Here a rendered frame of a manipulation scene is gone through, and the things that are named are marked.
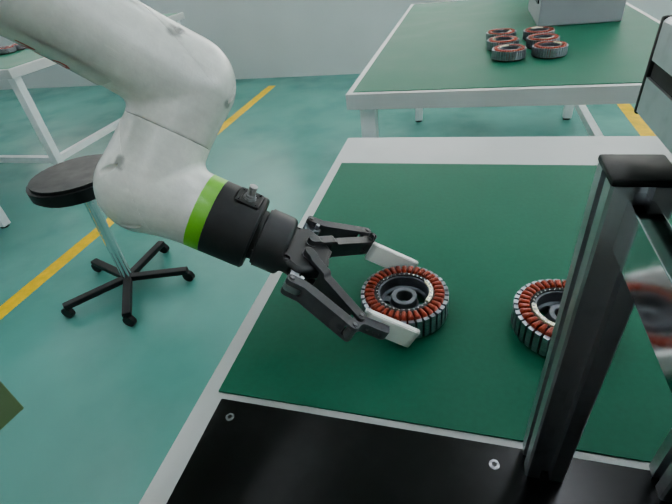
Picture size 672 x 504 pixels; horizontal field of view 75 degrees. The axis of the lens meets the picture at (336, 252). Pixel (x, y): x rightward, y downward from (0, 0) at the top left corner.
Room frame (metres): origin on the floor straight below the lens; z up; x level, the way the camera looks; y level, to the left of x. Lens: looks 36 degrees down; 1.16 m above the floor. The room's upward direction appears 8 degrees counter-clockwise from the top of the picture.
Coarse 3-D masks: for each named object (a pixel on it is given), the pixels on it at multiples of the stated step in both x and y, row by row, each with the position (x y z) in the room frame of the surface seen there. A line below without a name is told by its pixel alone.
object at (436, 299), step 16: (384, 272) 0.46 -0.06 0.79; (400, 272) 0.45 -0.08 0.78; (416, 272) 0.45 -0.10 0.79; (432, 272) 0.45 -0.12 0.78; (368, 288) 0.43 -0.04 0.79; (384, 288) 0.44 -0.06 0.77; (400, 288) 0.43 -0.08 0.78; (416, 288) 0.44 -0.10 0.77; (432, 288) 0.41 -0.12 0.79; (368, 304) 0.40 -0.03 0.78; (384, 304) 0.40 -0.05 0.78; (400, 304) 0.40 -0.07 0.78; (416, 304) 0.41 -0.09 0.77; (432, 304) 0.38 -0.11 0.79; (400, 320) 0.37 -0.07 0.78; (416, 320) 0.36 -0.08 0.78; (432, 320) 0.37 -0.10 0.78
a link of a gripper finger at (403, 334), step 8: (368, 312) 0.36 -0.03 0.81; (376, 312) 0.36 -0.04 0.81; (376, 320) 0.36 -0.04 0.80; (384, 320) 0.35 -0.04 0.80; (392, 320) 0.35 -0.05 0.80; (392, 328) 0.35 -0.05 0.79; (400, 328) 0.35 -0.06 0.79; (408, 328) 0.35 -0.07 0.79; (416, 328) 0.35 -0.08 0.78; (392, 336) 0.35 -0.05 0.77; (400, 336) 0.35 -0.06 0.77; (408, 336) 0.35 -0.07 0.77; (416, 336) 0.35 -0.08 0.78; (400, 344) 0.35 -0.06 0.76; (408, 344) 0.35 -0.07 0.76
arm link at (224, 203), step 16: (224, 192) 0.45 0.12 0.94; (240, 192) 0.46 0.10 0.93; (256, 192) 0.47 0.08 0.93; (224, 208) 0.43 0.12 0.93; (240, 208) 0.43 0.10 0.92; (256, 208) 0.44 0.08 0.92; (208, 224) 0.42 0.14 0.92; (224, 224) 0.42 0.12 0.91; (240, 224) 0.42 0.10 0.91; (256, 224) 0.42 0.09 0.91; (208, 240) 0.42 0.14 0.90; (224, 240) 0.41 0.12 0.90; (240, 240) 0.41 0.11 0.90; (256, 240) 0.42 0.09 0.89; (224, 256) 0.42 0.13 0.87; (240, 256) 0.41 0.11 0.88
